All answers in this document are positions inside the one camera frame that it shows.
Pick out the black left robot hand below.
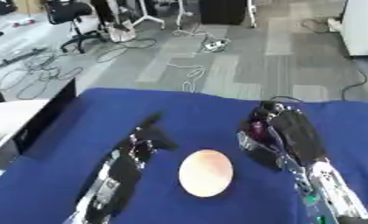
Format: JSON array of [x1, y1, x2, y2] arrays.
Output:
[[111, 110, 180, 177]]

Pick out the white power strip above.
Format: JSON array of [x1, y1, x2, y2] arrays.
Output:
[[203, 38, 229, 51]]

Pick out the white bag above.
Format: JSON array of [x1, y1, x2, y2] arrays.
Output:
[[109, 24, 138, 44]]

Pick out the white cabinet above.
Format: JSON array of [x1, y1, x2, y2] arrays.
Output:
[[338, 0, 368, 57]]

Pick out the black cabinet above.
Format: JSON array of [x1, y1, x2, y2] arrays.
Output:
[[197, 0, 249, 25]]

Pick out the black box with white inside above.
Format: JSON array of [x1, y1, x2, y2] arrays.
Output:
[[0, 78, 79, 165]]

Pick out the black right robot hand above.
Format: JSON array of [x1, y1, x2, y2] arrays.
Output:
[[236, 101, 329, 172]]

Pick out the black cable tangle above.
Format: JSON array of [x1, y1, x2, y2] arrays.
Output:
[[0, 49, 86, 101]]

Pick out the black office chair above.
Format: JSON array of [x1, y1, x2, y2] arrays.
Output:
[[41, 0, 108, 54]]

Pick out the white stand legs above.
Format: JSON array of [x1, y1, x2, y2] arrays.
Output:
[[130, 0, 195, 31]]

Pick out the white cable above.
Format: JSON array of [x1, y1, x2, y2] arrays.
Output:
[[166, 29, 215, 94]]

